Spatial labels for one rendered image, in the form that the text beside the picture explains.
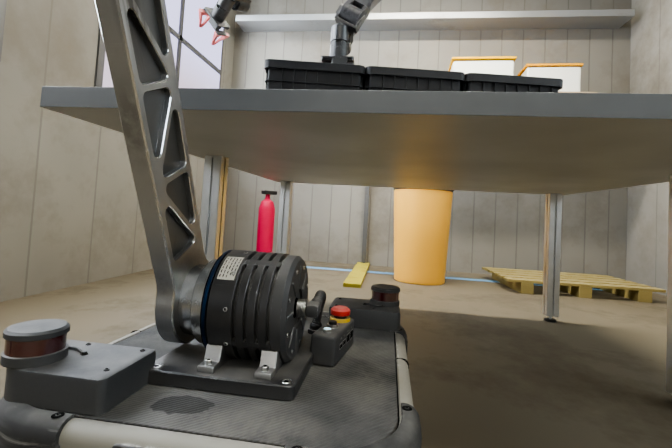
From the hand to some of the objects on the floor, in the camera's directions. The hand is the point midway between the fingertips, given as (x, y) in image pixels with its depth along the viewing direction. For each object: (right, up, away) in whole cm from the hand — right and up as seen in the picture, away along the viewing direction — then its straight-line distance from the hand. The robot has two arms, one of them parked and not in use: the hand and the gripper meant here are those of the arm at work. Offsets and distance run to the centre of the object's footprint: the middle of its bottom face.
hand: (336, 88), depth 123 cm
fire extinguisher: (-68, -96, +240) cm, 267 cm away
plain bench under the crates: (+30, -91, +16) cm, 97 cm away
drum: (+65, -101, +184) cm, 220 cm away
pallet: (+178, -108, +183) cm, 277 cm away
